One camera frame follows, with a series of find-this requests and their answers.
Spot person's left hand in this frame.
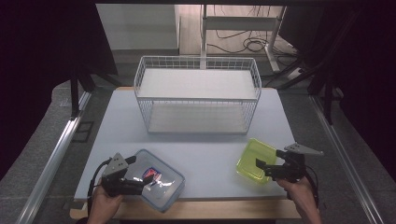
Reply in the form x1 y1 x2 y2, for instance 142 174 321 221
87 177 125 219

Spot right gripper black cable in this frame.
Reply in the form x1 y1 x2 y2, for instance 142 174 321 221
305 166 320 209

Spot dark curtain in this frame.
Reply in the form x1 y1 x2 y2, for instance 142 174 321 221
278 0 396 175
0 0 119 181

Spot white power strip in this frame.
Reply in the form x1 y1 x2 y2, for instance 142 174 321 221
286 66 304 80

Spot white metal desk frame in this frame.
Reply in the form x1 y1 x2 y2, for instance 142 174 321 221
199 4 288 73

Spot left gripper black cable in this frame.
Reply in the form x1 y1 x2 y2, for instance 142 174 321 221
87 158 112 216

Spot clear container with blue lid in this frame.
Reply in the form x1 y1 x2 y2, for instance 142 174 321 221
125 148 186 214

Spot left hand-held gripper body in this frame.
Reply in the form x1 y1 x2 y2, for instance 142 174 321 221
101 152 146 198

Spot black metal stand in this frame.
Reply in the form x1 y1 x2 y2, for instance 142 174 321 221
69 69 123 121
275 57 336 126

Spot green lidded container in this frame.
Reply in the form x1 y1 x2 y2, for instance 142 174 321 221
235 137 278 185

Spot aluminium rail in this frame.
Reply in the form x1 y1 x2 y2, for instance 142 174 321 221
309 94 386 224
15 91 93 224

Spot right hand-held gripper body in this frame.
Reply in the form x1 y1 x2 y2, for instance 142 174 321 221
264 142 325 184

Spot white wire shelf rack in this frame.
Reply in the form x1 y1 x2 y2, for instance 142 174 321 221
134 55 262 135

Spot person's right hand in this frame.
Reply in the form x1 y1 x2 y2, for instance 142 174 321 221
275 176 317 213

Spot black floor cables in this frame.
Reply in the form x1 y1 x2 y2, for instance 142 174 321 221
206 5 301 56

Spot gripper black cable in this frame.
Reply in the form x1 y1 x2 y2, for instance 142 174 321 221
305 166 320 209
87 158 112 216

